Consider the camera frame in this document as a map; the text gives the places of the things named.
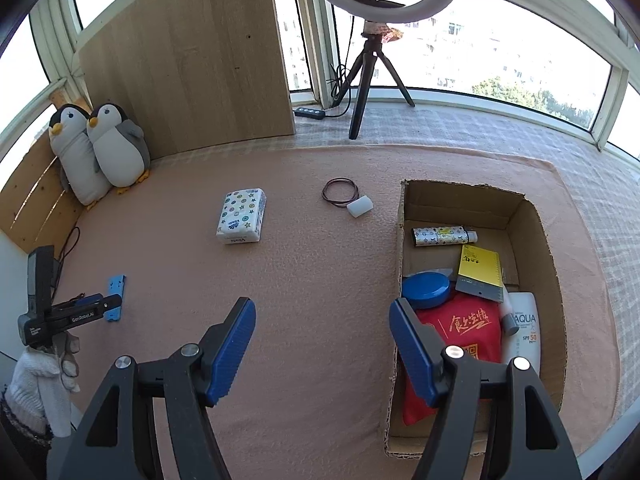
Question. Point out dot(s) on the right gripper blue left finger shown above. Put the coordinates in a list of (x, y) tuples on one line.
[(224, 350)]

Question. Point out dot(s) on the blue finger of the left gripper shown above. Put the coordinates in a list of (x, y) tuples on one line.
[(90, 301)]

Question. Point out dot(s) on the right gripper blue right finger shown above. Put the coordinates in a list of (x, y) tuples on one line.
[(420, 348)]

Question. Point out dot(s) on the patterned white tissue pack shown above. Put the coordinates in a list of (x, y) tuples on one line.
[(242, 216)]

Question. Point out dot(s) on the small white plastic box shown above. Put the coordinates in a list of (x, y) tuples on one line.
[(360, 206)]

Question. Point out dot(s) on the white gloved left hand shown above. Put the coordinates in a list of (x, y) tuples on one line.
[(38, 395)]

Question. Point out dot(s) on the red fabric pouch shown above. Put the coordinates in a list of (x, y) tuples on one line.
[(469, 322)]

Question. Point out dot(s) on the blue round lid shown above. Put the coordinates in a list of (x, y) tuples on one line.
[(426, 290)]

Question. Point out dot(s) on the small grey-capped white bottle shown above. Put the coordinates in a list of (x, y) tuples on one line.
[(507, 318)]

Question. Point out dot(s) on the yellow grey booklet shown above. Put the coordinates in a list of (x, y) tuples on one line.
[(480, 274)]

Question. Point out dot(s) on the brown cardboard box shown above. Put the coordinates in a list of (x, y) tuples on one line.
[(507, 223)]

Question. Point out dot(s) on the white aqua sunscreen tube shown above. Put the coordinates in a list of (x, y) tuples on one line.
[(526, 341)]

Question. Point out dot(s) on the right penguin plush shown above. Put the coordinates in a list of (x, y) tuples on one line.
[(119, 146)]

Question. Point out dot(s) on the penguin plush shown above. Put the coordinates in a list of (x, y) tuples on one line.
[(80, 170), (119, 146)]

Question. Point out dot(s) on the left penguin plush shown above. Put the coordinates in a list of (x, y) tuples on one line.
[(80, 170)]

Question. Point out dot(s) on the light wooden board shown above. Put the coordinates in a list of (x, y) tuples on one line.
[(190, 73)]

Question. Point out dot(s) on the black tripod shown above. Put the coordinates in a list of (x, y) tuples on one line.
[(364, 67)]

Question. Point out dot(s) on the black inline cable controller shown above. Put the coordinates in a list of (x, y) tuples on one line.
[(311, 113)]

